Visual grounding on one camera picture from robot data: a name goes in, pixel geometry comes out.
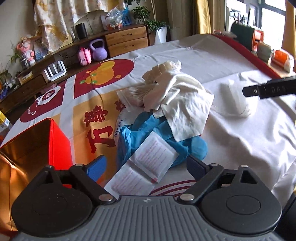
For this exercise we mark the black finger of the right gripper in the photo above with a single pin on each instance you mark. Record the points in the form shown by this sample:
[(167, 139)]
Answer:
[(273, 88)]

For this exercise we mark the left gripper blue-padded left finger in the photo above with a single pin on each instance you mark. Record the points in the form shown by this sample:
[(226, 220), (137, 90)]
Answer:
[(85, 179)]

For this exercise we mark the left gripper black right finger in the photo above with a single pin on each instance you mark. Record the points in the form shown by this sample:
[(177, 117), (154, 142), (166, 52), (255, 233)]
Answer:
[(206, 176)]

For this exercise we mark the white sachet strip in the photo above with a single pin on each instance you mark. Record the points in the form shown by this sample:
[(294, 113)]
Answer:
[(144, 169)]

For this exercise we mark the white cloth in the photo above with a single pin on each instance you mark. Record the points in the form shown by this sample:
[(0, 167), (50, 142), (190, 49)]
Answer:
[(180, 98)]

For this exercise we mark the orange white box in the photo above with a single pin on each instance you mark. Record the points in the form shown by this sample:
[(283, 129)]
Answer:
[(283, 59)]

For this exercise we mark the printed white tablecloth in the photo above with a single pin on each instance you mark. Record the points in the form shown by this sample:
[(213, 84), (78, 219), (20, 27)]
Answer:
[(87, 108)]

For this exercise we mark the clear plastic cup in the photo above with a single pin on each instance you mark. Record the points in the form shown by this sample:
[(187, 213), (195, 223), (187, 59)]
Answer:
[(229, 100)]

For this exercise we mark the green pen holder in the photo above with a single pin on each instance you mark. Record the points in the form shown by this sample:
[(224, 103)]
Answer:
[(244, 35)]

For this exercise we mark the red metal tin box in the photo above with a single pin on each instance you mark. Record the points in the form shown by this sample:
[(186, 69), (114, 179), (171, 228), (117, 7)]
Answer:
[(23, 157)]

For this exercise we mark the cartoon printed plastic bag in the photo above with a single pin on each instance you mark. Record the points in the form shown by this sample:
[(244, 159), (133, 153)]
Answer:
[(125, 118)]

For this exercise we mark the bag of wooden sticks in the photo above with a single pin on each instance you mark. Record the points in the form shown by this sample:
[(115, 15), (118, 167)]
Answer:
[(133, 97)]

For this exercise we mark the white wifi router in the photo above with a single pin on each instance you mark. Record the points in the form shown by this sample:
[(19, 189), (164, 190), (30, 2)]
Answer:
[(55, 71)]

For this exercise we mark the purple kettlebell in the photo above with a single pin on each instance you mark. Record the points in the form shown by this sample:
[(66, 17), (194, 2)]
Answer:
[(98, 53)]

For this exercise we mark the wooden tv cabinet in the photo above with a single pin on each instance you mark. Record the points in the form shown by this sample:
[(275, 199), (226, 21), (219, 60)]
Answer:
[(117, 42)]

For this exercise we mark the pink flower bouquet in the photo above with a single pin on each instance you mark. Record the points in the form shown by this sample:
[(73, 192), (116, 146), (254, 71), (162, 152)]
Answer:
[(24, 46)]

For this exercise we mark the black cylindrical speaker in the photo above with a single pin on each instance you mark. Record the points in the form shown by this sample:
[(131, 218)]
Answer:
[(81, 31)]

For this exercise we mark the potted green tree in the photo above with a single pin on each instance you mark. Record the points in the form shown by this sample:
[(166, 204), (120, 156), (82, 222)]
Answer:
[(144, 16)]

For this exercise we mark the clear plastic bag of items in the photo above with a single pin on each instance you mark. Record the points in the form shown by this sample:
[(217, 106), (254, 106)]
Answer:
[(114, 19)]

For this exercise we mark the floral patterned curtain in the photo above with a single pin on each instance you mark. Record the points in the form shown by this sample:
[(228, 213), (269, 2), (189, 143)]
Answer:
[(55, 19)]

